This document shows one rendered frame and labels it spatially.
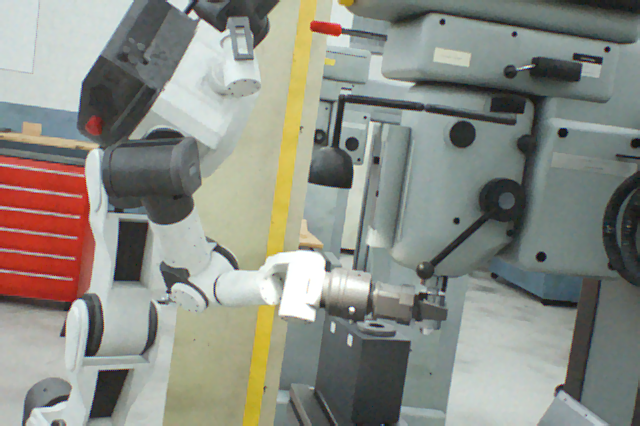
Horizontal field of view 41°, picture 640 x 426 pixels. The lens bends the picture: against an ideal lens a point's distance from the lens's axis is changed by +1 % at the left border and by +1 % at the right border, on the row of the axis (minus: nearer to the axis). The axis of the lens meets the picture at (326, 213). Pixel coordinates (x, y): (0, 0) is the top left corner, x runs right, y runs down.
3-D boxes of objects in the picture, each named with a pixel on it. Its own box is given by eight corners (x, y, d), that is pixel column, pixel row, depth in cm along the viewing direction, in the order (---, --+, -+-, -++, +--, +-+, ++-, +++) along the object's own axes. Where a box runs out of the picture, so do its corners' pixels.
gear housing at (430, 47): (418, 75, 132) (428, 9, 131) (377, 77, 156) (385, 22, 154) (614, 105, 139) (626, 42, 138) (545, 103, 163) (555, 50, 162)
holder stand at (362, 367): (349, 422, 185) (363, 332, 182) (313, 387, 205) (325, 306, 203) (399, 422, 189) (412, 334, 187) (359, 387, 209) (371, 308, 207)
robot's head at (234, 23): (222, 81, 157) (227, 58, 150) (216, 40, 160) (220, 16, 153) (255, 80, 159) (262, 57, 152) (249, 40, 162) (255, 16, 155)
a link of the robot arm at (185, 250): (160, 301, 172) (130, 223, 156) (197, 257, 179) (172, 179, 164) (206, 320, 167) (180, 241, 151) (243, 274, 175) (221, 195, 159)
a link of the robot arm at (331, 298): (350, 263, 150) (287, 253, 151) (340, 323, 146) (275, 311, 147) (351, 279, 160) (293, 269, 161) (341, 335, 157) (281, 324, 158)
